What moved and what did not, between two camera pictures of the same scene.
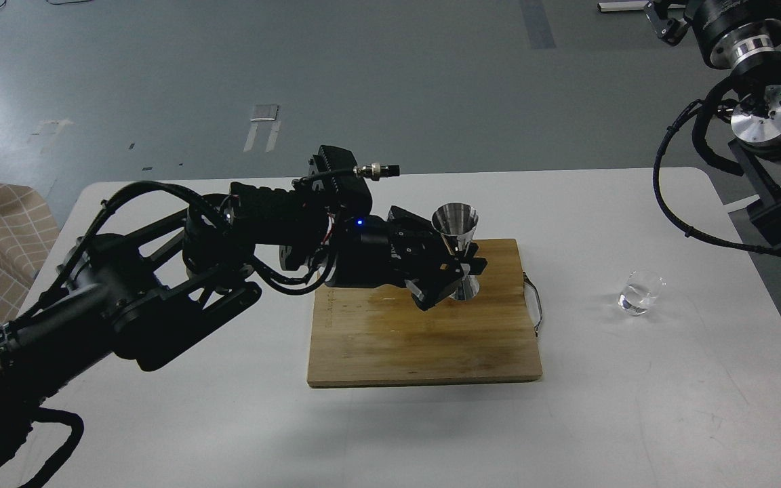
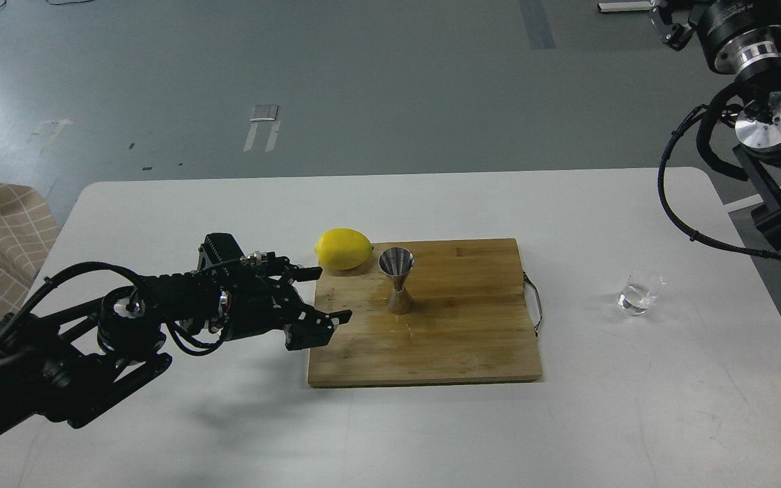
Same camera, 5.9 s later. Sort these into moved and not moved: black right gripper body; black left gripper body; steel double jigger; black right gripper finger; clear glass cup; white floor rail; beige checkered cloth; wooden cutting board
Moved: black left gripper body; steel double jigger
Not moved: clear glass cup; wooden cutting board; black right gripper finger; white floor rail; black right gripper body; beige checkered cloth
